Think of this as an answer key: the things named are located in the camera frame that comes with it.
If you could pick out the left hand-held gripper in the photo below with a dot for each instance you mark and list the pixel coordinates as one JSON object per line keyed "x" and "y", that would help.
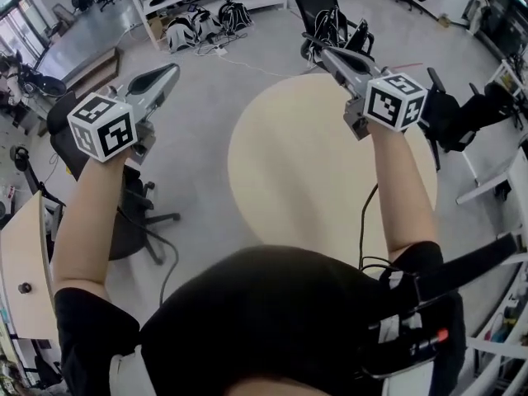
{"x": 103, "y": 126}

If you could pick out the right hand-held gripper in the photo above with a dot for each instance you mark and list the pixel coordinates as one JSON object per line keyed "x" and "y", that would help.
{"x": 392, "y": 103}

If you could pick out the person's right forearm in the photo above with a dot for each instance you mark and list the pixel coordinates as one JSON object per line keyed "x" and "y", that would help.
{"x": 404, "y": 188}

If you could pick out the person's left forearm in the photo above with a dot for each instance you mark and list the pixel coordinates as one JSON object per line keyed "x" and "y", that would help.
{"x": 88, "y": 221}

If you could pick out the cardboard box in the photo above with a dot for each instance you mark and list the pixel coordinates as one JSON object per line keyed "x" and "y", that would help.
{"x": 157, "y": 26}

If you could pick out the black and white backpack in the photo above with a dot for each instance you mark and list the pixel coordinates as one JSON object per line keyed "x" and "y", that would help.
{"x": 206, "y": 23}
{"x": 235, "y": 15}
{"x": 181, "y": 35}

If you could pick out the wooden platform step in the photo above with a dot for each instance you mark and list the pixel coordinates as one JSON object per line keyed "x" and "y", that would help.
{"x": 92, "y": 70}

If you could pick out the white power strip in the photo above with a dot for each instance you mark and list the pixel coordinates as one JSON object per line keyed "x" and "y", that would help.
{"x": 216, "y": 50}

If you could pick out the round beige table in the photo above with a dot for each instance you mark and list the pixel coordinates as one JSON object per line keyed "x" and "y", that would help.
{"x": 305, "y": 151}

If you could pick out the large black office chair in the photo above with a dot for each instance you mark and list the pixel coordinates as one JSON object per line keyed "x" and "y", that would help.
{"x": 62, "y": 138}

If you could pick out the large glass window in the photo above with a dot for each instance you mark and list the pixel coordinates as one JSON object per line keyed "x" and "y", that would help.
{"x": 18, "y": 23}

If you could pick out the black kick scooter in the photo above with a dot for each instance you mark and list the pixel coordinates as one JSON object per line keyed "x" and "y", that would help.
{"x": 18, "y": 157}

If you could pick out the white desk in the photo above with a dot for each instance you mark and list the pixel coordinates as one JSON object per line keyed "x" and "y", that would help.
{"x": 517, "y": 167}

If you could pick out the rectangular wooden desk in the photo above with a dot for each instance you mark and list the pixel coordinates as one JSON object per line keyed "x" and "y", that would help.
{"x": 24, "y": 246}

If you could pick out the small black round item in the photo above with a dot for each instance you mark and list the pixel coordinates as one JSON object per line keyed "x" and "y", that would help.
{"x": 24, "y": 288}

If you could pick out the person's black-shirted torso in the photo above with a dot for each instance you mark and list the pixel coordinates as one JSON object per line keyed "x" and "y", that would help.
{"x": 255, "y": 324}

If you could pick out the white storage rack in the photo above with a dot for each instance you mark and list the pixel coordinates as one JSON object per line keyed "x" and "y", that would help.
{"x": 503, "y": 345}

